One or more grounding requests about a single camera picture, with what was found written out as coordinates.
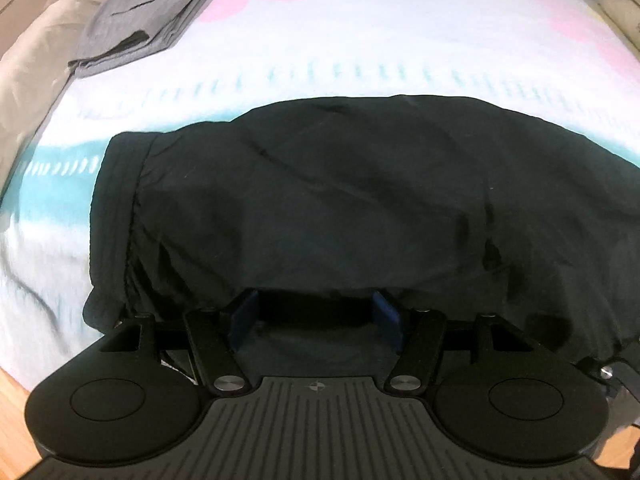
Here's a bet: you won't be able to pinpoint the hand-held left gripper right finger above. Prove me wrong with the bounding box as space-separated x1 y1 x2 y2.
370 289 542 397

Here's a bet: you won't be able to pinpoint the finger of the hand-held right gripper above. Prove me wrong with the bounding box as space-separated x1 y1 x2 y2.
576 353 640 401

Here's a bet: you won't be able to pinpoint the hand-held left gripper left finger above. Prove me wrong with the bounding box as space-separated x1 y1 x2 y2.
98 289 261 396

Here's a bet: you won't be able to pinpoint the black pants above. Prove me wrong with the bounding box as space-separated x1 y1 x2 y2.
82 94 640 383

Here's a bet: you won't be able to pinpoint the folded grey pants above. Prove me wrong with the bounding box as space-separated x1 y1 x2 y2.
67 0 247 79

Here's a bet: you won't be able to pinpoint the floral bed blanket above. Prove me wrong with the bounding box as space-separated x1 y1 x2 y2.
0 0 640 392

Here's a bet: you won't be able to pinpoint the beige pillow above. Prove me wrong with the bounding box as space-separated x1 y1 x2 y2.
0 0 132 187

